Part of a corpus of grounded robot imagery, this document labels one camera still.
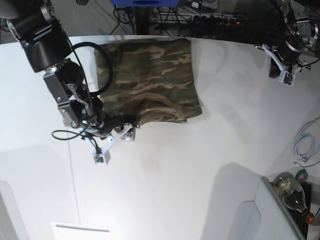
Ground camouflage t-shirt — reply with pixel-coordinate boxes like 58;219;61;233
99;38;203;125

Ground clear plastic bottle red cap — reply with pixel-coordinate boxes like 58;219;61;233
273;172;316;225

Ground white coiled cable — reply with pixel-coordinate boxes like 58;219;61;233
292;117;320;168

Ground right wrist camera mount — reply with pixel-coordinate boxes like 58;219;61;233
80;123;140;165

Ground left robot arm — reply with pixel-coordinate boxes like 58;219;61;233
262;0;320;86

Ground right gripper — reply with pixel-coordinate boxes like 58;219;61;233
96;115;137;142

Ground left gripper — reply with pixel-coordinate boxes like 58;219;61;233
269;41;302;78

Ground black power strip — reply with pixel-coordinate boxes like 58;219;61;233
192;14;246;27

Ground green tape roll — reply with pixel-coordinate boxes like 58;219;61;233
295;169;309;183

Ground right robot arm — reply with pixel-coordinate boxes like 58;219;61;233
0;0;138;139

